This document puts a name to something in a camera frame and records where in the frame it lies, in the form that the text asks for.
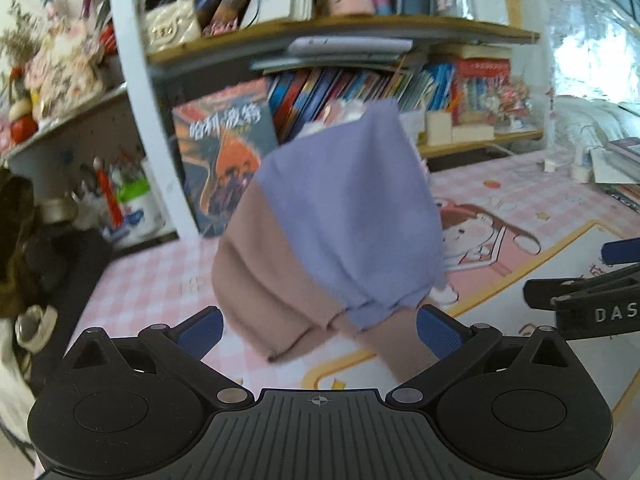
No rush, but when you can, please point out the purple and mauve sweater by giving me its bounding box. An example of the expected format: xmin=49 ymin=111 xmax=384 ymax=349
xmin=212 ymin=100 xmax=446 ymax=381

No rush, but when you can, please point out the stack of books and notebooks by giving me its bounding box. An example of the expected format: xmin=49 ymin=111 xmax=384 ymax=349
xmin=590 ymin=136 xmax=640 ymax=212

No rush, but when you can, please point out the pink checkered table mat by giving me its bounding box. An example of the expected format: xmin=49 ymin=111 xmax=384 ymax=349
xmin=28 ymin=153 xmax=639 ymax=479

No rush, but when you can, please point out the white pen cup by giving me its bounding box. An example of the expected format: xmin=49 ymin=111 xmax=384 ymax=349
xmin=107 ymin=162 xmax=165 ymax=240

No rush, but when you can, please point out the dark brown jacket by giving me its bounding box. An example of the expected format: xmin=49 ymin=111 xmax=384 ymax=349
xmin=1 ymin=167 xmax=67 ymax=318

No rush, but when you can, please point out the colourful paper flower ornament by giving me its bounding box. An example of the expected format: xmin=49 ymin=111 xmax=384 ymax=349
xmin=483 ymin=78 xmax=532 ymax=131

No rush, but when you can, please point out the beige storage box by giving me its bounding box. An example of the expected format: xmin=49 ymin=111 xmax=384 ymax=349
xmin=425 ymin=112 xmax=495 ymax=146

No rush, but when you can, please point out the Harry Potter book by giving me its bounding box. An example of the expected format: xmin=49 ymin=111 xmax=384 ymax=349
xmin=172 ymin=78 xmax=278 ymax=237

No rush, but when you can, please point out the red book box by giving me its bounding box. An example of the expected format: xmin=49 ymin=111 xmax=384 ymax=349
xmin=451 ymin=58 xmax=511 ymax=126

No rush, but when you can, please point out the white wooden bookshelf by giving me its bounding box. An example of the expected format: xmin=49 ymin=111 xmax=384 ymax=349
xmin=0 ymin=0 xmax=547 ymax=241

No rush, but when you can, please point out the row of colourful books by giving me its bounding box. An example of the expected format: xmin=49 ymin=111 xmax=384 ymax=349
xmin=269 ymin=63 xmax=456 ymax=143

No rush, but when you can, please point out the white floral bouquet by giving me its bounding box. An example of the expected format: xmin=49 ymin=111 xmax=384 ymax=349
xmin=1 ymin=0 xmax=105 ymax=151

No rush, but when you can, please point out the white quilted handbag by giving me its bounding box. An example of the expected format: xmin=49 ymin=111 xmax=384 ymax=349
xmin=139 ymin=0 xmax=202 ymax=54

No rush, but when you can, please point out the white charger with cable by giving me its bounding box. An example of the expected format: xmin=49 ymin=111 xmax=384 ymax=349
xmin=491 ymin=142 xmax=576 ymax=175

